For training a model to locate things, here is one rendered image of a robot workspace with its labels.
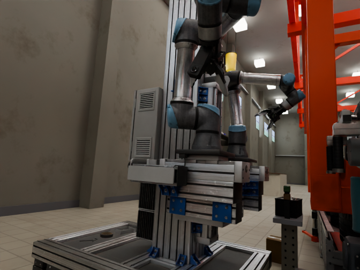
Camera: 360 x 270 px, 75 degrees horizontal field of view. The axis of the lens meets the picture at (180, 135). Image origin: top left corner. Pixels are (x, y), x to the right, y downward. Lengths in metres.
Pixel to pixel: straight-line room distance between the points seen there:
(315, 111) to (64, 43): 3.82
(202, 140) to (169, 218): 0.54
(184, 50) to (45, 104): 3.15
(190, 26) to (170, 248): 1.18
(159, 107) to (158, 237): 0.77
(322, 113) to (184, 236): 1.17
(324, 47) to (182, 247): 1.58
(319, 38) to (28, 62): 3.57
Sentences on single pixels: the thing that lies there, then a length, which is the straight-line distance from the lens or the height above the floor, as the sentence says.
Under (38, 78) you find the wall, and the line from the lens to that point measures 4.10.
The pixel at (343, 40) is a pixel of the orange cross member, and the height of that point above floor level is 2.63.
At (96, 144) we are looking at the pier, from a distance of 4.23.
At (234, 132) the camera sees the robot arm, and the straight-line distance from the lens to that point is 1.60.
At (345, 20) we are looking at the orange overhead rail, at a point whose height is 3.25.
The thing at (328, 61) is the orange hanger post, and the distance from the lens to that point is 1.92.
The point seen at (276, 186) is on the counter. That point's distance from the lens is 9.02.
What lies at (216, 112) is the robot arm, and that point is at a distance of 1.16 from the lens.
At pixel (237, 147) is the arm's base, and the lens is 1.58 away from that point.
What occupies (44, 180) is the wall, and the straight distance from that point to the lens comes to 4.08.
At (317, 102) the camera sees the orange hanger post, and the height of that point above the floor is 1.22.
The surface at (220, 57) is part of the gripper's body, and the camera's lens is 0.86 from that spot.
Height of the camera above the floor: 0.72
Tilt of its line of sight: 8 degrees up
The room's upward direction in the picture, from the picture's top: 3 degrees clockwise
